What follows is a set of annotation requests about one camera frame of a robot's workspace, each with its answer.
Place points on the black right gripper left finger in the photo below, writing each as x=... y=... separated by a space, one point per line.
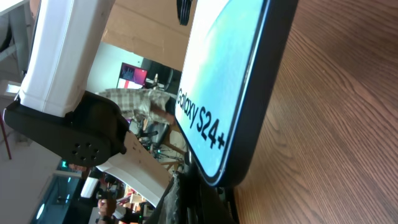
x=172 y=208

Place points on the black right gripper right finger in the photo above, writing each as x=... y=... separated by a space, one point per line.
x=215 y=205

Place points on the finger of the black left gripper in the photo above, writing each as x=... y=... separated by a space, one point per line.
x=183 y=11

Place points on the Galaxy S24 smartphone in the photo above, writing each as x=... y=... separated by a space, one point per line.
x=232 y=60

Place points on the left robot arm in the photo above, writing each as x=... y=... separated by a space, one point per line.
x=54 y=109

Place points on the brown cardboard backdrop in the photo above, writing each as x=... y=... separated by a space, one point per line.
x=151 y=29

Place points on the computer monitor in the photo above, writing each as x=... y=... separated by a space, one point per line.
x=131 y=77

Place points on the person in plaid shirt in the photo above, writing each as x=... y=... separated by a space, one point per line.
x=139 y=104

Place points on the wooden chair frame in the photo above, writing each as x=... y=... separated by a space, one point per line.
x=172 y=149

